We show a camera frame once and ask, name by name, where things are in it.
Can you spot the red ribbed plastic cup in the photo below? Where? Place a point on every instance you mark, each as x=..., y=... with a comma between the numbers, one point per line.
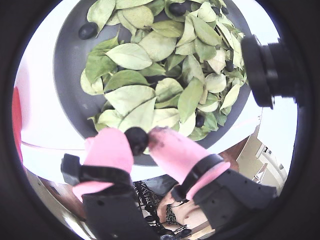
x=17, y=120

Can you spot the green leaves pile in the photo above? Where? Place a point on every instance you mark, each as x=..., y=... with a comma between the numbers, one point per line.
x=140, y=52

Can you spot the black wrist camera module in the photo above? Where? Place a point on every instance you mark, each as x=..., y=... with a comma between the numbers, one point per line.
x=265, y=72

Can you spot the pink covered gripper finger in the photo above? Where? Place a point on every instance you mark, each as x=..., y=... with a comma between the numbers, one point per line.
x=107, y=150
x=180, y=155

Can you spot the dark grey round bowl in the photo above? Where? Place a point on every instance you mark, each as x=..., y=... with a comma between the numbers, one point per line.
x=70, y=75

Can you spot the person forearm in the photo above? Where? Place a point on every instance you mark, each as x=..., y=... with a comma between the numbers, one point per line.
x=192, y=215

